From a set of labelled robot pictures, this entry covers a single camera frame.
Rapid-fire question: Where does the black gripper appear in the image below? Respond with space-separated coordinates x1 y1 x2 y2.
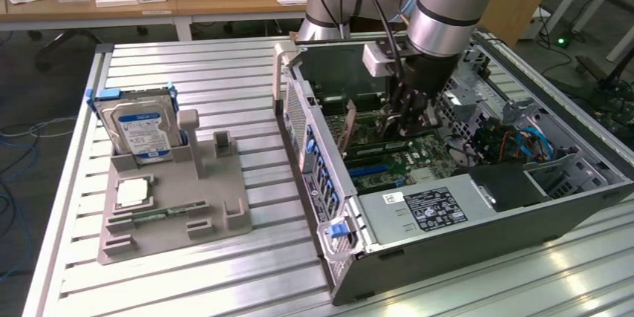
388 52 459 110

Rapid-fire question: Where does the graphics card with fan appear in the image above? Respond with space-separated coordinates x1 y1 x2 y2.
340 99 443 149

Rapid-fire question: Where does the metal disk bay cage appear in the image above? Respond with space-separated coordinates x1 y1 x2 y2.
437 40 545 136

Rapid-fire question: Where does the installed RAM stick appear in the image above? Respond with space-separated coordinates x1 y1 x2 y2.
344 140 409 159

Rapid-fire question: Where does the green motherboard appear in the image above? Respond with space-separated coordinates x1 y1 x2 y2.
316 88 471 195

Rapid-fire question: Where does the blue expansion slot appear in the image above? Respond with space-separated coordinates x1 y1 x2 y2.
348 164 388 179

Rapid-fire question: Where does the grey power supply unit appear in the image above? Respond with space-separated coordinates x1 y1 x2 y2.
354 174 497 255

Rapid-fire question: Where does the open grey PC case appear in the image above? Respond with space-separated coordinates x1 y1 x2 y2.
270 29 634 307

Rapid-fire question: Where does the hard disk with blue carrier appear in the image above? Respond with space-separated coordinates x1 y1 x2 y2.
86 85 181 166

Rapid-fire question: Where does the green RAM stick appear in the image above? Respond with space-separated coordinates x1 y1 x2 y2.
110 201 209 223

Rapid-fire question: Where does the silver CPU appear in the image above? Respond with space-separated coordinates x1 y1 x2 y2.
113 178 156 211

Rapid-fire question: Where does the grey parts rack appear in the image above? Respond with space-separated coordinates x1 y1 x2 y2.
96 108 253 266

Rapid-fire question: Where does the black office chair base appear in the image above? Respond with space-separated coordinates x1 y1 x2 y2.
27 29 102 71

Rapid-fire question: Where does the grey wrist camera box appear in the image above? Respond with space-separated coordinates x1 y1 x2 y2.
361 43 397 78

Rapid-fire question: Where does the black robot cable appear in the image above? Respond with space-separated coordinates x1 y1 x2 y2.
309 0 403 75

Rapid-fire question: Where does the black wire inside case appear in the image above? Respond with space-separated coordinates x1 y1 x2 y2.
437 123 477 168

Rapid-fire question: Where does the blue disk wire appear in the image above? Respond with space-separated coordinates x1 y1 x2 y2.
512 127 555 163

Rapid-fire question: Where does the blue floor cable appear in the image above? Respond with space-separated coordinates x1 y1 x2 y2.
0 134 41 281

